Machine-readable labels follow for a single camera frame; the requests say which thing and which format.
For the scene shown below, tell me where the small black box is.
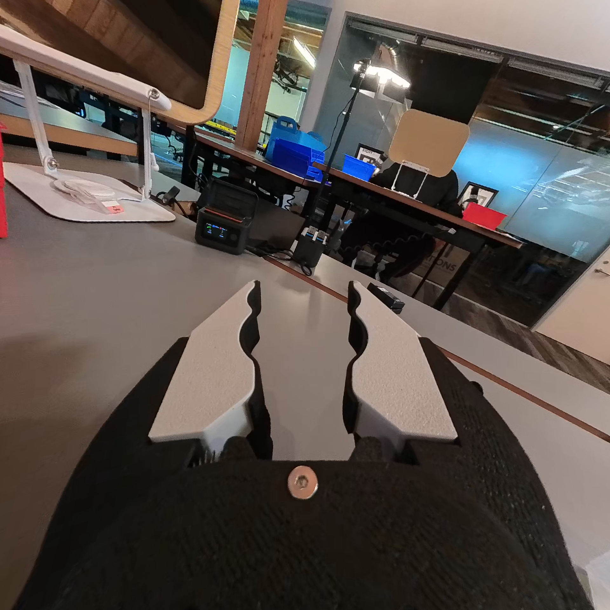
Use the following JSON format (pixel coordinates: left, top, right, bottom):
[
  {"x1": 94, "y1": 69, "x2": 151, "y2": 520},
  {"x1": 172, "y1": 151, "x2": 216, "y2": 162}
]
[{"x1": 367, "y1": 282, "x2": 406, "y2": 314}]

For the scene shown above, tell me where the blue stacking bin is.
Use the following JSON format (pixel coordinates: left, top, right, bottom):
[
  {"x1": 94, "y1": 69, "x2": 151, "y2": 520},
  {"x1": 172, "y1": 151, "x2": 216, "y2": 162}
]
[{"x1": 272, "y1": 140, "x2": 327, "y2": 182}]

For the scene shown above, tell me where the red plastic bin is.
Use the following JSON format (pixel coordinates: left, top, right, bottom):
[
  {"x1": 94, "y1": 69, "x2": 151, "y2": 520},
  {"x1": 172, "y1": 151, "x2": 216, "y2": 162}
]
[{"x1": 0, "y1": 121, "x2": 9, "y2": 239}]

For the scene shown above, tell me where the grey side desk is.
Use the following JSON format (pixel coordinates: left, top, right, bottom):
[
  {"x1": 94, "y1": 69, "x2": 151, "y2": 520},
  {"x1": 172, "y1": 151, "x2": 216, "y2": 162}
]
[{"x1": 0, "y1": 81, "x2": 140, "y2": 158}]

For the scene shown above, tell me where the small red bin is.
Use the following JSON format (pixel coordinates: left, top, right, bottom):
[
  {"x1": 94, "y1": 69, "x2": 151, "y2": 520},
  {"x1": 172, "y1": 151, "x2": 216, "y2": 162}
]
[{"x1": 462, "y1": 202, "x2": 508, "y2": 233}]

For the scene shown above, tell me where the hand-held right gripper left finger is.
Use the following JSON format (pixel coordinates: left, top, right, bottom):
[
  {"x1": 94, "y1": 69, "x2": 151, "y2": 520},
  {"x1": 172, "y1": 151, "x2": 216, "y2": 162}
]
[{"x1": 149, "y1": 280, "x2": 273, "y2": 460}]

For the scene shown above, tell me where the black battery charger case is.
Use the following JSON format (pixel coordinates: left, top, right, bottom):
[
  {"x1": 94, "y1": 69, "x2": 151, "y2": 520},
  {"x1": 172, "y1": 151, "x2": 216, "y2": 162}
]
[{"x1": 293, "y1": 226, "x2": 330, "y2": 268}]

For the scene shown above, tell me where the black charger cable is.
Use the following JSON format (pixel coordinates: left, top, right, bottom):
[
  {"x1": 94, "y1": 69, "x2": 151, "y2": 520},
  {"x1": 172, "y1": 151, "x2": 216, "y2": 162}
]
[{"x1": 250, "y1": 244, "x2": 314, "y2": 277}]

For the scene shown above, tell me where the small blue bin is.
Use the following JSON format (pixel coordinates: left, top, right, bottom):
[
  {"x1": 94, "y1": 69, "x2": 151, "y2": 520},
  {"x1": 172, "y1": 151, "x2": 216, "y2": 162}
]
[{"x1": 343, "y1": 153, "x2": 377, "y2": 182}]

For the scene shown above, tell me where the white tablet stand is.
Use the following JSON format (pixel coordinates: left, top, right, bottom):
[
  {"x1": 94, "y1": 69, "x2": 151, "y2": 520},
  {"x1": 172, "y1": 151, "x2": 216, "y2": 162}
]
[{"x1": 0, "y1": 24, "x2": 177, "y2": 223}]

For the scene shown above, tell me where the white wire stand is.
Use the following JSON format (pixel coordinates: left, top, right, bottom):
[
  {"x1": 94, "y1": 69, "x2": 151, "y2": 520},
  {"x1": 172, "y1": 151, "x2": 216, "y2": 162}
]
[{"x1": 392, "y1": 160, "x2": 432, "y2": 198}]

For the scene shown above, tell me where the wooden post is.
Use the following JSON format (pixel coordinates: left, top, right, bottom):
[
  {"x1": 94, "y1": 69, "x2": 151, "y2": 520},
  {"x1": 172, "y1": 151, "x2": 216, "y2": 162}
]
[{"x1": 235, "y1": 0, "x2": 289, "y2": 151}]

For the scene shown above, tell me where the dark grey case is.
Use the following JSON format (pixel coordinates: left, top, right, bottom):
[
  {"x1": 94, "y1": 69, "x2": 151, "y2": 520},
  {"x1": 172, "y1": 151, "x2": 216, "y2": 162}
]
[{"x1": 248, "y1": 200, "x2": 307, "y2": 254}]

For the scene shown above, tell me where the black charger with display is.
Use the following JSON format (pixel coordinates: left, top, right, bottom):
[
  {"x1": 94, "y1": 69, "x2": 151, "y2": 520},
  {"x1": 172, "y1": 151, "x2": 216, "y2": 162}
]
[{"x1": 194, "y1": 179, "x2": 259, "y2": 249}]

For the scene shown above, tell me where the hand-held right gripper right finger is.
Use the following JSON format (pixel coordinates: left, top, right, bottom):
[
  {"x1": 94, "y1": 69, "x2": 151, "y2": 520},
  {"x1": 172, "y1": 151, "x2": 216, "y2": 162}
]
[{"x1": 343, "y1": 280, "x2": 459, "y2": 453}]

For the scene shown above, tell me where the blue handled tote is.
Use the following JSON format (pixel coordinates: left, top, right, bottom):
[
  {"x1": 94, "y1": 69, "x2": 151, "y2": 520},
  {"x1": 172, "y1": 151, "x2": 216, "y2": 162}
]
[{"x1": 264, "y1": 116, "x2": 327, "y2": 158}]

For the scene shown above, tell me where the studio light on stand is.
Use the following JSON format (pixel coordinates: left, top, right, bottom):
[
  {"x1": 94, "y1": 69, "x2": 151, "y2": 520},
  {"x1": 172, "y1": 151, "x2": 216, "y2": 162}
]
[{"x1": 315, "y1": 58, "x2": 411, "y2": 229}]

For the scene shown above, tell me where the desk with blue bins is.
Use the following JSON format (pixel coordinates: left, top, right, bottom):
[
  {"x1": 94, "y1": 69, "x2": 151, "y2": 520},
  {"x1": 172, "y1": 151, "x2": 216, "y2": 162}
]
[{"x1": 195, "y1": 131, "x2": 329, "y2": 191}]

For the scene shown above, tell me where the white door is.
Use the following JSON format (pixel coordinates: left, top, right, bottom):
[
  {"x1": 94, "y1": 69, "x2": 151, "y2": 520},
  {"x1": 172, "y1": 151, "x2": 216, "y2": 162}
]
[{"x1": 533, "y1": 248, "x2": 610, "y2": 365}]

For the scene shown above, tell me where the long brown-edged desk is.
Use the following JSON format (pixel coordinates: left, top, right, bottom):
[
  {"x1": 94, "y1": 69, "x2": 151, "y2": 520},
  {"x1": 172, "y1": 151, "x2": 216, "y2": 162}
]
[{"x1": 312, "y1": 161, "x2": 525, "y2": 310}]

